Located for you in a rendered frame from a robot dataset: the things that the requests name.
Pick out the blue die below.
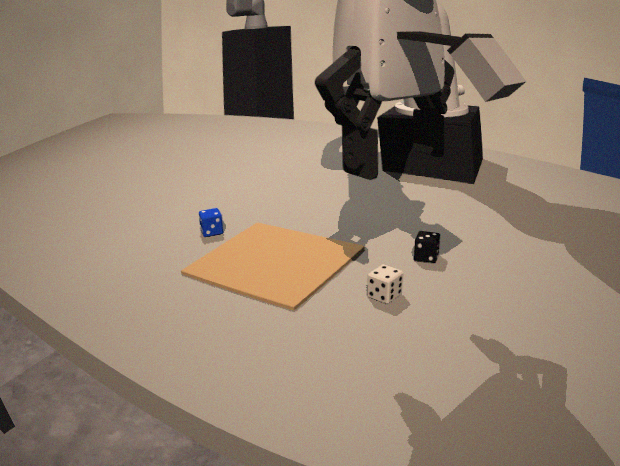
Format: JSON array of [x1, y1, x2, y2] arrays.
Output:
[[199, 208, 224, 237]]

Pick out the tan square mat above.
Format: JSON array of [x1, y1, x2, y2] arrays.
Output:
[[181, 223, 365, 311]]

